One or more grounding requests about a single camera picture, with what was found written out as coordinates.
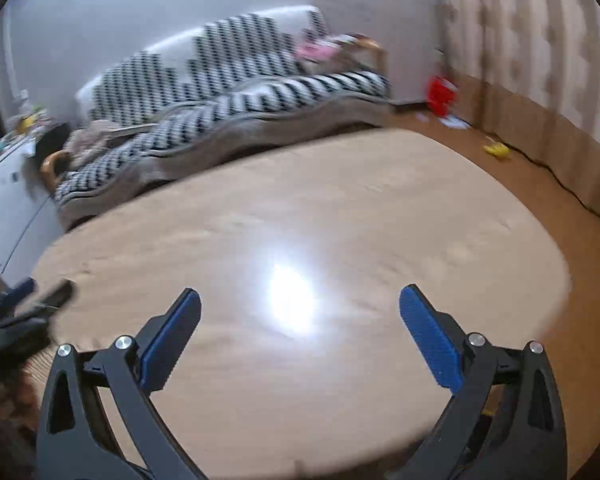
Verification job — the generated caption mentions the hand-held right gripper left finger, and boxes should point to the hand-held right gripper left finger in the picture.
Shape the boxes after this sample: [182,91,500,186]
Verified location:
[36,287,209,480]

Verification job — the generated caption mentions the sofa with wooden armrests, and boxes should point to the sofa with wooden armrests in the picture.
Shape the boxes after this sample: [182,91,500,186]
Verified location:
[40,5,393,223]

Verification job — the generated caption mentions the white cabinet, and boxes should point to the white cabinet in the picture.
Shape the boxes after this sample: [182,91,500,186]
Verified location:
[0,134,67,272]

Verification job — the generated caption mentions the red bag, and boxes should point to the red bag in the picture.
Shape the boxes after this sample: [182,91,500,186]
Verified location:
[426,75,459,117]

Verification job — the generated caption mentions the black floor cable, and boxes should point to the black floor cable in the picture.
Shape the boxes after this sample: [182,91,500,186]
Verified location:
[480,130,600,240]

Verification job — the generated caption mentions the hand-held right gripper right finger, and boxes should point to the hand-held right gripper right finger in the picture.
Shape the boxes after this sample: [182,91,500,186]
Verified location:
[385,284,569,480]

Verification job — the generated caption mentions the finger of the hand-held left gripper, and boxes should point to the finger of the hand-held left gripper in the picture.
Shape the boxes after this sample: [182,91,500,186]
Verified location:
[10,280,76,322]
[0,277,37,319]

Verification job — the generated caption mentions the pink pillow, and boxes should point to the pink pillow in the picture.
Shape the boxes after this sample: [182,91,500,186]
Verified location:
[295,34,352,62]

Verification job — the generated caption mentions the black white striped blanket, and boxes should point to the black white striped blanket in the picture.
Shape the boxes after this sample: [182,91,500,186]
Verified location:
[52,5,393,223]

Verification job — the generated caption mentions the clutter of small trinkets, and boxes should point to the clutter of small trinkets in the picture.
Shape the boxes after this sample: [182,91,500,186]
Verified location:
[0,104,49,162]

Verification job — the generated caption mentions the beige plush cloth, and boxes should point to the beige plush cloth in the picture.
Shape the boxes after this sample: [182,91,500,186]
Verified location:
[62,119,117,167]

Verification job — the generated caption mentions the black bag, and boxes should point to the black bag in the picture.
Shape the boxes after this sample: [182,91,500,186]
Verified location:
[34,122,74,157]

